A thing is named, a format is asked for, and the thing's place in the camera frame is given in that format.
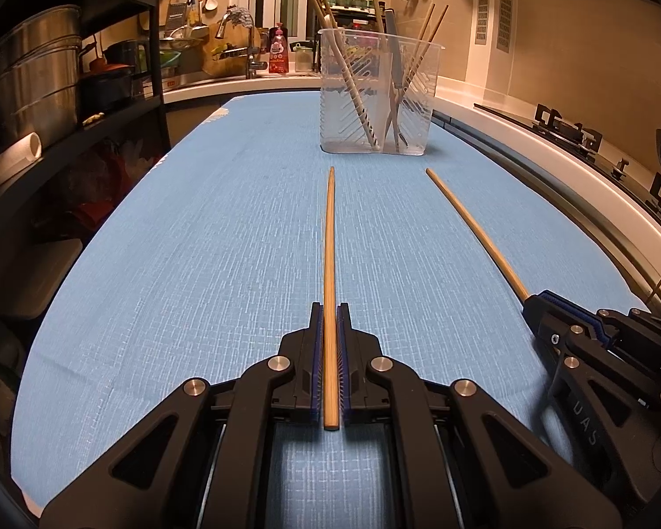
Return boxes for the stacked steel steamer pot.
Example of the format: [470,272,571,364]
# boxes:
[0,4,85,148]

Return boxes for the grey wall vent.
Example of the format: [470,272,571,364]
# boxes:
[475,0,491,45]
[498,0,515,54]

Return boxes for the grey storage box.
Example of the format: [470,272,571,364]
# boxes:
[0,237,84,321]

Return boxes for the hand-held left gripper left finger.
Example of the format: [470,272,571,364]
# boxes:
[40,302,327,529]

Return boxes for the red and yellow plastic bags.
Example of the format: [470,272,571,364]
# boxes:
[65,138,162,222]

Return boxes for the dark kettle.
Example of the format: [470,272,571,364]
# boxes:
[103,40,147,73]

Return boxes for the metal strainer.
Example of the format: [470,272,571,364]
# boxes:
[162,24,208,51]

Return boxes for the row of spice jars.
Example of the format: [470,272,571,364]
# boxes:
[325,0,390,15]

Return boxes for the pink dish soap bottle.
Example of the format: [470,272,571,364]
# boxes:
[267,24,290,76]

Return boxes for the wooden cutting board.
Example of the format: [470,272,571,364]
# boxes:
[201,13,254,79]

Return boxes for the chrome sink faucet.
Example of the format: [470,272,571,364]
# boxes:
[217,8,268,79]

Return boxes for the steel kitchen sink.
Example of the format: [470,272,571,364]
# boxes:
[162,71,320,89]

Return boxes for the white paper roll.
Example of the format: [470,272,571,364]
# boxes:
[0,131,44,200]

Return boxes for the black metal shelf rack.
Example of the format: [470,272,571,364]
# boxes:
[0,0,171,343]

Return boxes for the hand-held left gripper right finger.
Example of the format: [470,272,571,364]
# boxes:
[336,302,623,529]

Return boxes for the clear lidded container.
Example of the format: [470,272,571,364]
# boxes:
[293,41,316,73]

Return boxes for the pale wooden chopstick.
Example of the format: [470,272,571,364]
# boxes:
[301,0,381,149]

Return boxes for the blue woven table cloth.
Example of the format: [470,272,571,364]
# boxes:
[11,91,654,529]

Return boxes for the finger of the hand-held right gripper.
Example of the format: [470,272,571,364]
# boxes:
[597,309,661,407]
[522,290,610,354]

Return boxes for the black gas stove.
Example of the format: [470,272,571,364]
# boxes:
[474,101,661,233]

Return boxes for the black pot with orange lid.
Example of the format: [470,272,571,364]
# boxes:
[79,63,137,115]

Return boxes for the clear plastic utensil holder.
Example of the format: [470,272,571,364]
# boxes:
[316,27,441,156]

